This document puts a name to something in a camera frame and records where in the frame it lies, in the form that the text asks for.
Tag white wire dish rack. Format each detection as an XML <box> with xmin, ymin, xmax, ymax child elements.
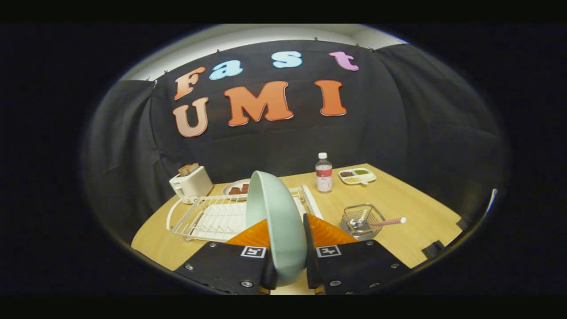
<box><xmin>166</xmin><ymin>185</ymin><xmax>324</xmax><ymax>243</ymax></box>

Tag white divided snack dish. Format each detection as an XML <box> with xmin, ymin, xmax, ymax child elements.
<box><xmin>338</xmin><ymin>167</ymin><xmax>377</xmax><ymax>185</ymax></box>

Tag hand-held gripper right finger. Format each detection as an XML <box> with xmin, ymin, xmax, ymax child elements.
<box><xmin>303</xmin><ymin>213</ymin><xmax>412</xmax><ymax>295</ymax></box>

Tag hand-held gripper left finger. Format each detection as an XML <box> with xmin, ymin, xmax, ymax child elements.
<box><xmin>174</xmin><ymin>218</ymin><xmax>279</xmax><ymax>295</ymax></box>

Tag pink striped handle spoon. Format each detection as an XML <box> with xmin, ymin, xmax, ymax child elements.
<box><xmin>350</xmin><ymin>209</ymin><xmax>407</xmax><ymax>231</ymax></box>

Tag white toaster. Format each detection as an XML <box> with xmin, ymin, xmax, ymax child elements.
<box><xmin>169</xmin><ymin>166</ymin><xmax>214</xmax><ymax>204</ymax></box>

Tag metal wire basket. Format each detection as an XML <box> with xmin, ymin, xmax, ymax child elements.
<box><xmin>340</xmin><ymin>203</ymin><xmax>387</xmax><ymax>241</ymax></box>

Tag clear plastic water bottle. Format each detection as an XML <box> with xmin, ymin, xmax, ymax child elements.
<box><xmin>315</xmin><ymin>152</ymin><xmax>333</xmax><ymax>194</ymax></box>

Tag black backdrop cloth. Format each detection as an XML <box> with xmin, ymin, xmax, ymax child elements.
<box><xmin>84</xmin><ymin>39</ymin><xmax>510</xmax><ymax>244</ymax></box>

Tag mint green plate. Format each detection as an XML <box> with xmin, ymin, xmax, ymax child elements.
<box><xmin>245</xmin><ymin>171</ymin><xmax>308</xmax><ymax>287</ymax></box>

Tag small plate with red food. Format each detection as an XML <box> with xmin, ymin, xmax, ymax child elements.
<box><xmin>221</xmin><ymin>179</ymin><xmax>251</xmax><ymax>197</ymax></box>

